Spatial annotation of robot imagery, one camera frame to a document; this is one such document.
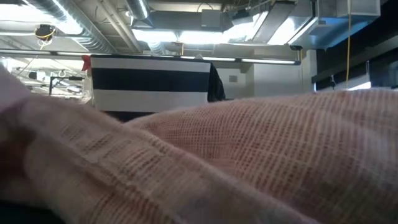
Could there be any pink waffle-knit shirt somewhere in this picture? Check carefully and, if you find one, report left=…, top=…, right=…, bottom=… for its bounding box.
left=0, top=62, right=398, bottom=224

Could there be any navy white striped basket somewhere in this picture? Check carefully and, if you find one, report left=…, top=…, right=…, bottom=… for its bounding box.
left=90, top=54, right=212, bottom=123

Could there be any linear ceiling lamp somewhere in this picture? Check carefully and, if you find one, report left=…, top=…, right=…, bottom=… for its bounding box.
left=180, top=55, right=301, bottom=65
left=0, top=48, right=91, bottom=57

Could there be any grey ceiling box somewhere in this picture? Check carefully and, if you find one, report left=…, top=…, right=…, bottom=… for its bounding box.
left=201, top=9, right=224, bottom=29

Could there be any clear bottle with red cap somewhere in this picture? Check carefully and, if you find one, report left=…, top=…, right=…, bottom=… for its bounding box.
left=80, top=54, right=95, bottom=108

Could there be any round silver air duct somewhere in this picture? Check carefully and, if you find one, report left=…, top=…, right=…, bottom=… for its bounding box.
left=126, top=0, right=150, bottom=20

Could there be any ribbed silver air duct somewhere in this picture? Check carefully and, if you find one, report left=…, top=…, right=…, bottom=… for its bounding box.
left=26, top=0, right=116, bottom=54

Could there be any rectangular silver air duct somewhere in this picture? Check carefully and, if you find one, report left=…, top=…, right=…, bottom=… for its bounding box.
left=289, top=0, right=382, bottom=50

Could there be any yellow cable reel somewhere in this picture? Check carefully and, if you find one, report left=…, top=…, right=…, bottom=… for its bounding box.
left=34, top=24, right=57, bottom=41

